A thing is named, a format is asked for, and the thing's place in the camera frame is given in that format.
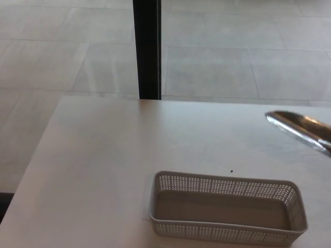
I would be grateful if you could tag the black vertical pillar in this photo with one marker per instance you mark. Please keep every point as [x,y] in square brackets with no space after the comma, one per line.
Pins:
[148,51]

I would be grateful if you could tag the grey perforated plastic basket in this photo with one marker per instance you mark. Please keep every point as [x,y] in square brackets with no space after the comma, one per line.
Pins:
[219,206]

